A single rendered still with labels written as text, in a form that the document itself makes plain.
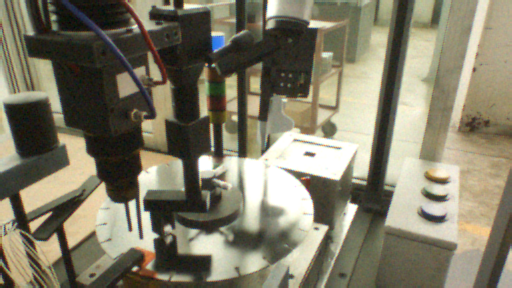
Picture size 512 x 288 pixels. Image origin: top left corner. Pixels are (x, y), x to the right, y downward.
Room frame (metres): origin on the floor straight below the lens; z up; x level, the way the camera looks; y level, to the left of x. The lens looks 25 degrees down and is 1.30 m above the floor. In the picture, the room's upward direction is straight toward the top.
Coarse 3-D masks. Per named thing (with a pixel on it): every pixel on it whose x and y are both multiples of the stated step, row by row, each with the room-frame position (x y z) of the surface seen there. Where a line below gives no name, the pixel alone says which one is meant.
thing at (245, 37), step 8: (248, 32) 0.48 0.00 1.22; (232, 40) 0.46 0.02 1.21; (240, 40) 0.46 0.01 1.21; (248, 40) 0.47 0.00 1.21; (224, 48) 0.44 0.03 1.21; (232, 48) 0.45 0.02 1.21; (240, 48) 0.46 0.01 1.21; (208, 56) 0.42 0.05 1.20; (216, 56) 0.43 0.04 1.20; (224, 56) 0.44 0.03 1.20; (208, 64) 0.42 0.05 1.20
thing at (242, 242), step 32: (224, 160) 0.67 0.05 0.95; (256, 160) 0.67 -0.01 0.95; (256, 192) 0.55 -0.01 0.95; (288, 192) 0.55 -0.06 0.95; (96, 224) 0.47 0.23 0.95; (192, 224) 0.47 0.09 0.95; (224, 224) 0.47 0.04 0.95; (256, 224) 0.47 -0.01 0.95; (288, 224) 0.47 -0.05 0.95; (160, 256) 0.40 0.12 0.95; (192, 256) 0.40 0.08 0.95; (224, 256) 0.40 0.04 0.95; (256, 256) 0.40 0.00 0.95
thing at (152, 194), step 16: (192, 176) 0.43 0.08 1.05; (160, 192) 0.45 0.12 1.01; (176, 192) 0.45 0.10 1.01; (192, 192) 0.43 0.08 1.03; (208, 192) 0.45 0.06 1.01; (144, 208) 0.43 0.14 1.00; (160, 208) 0.43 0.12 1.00; (176, 208) 0.43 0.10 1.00; (192, 208) 0.43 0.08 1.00; (208, 208) 0.44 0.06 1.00; (160, 224) 0.43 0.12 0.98
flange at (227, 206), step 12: (216, 192) 0.51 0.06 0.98; (228, 192) 0.54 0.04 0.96; (240, 192) 0.54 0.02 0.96; (216, 204) 0.50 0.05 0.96; (228, 204) 0.50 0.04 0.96; (240, 204) 0.51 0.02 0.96; (180, 216) 0.48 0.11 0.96; (192, 216) 0.47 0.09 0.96; (204, 216) 0.47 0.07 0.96; (216, 216) 0.47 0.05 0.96; (228, 216) 0.48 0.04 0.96
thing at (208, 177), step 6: (222, 168) 0.55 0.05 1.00; (204, 174) 0.52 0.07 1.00; (210, 174) 0.52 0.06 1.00; (216, 174) 0.53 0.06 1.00; (204, 180) 0.51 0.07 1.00; (210, 180) 0.51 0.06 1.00; (216, 180) 0.51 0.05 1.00; (204, 186) 0.51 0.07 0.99; (210, 186) 0.51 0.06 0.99; (216, 186) 0.50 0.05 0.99; (222, 186) 0.50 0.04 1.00; (228, 186) 0.49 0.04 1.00; (210, 192) 0.51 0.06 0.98
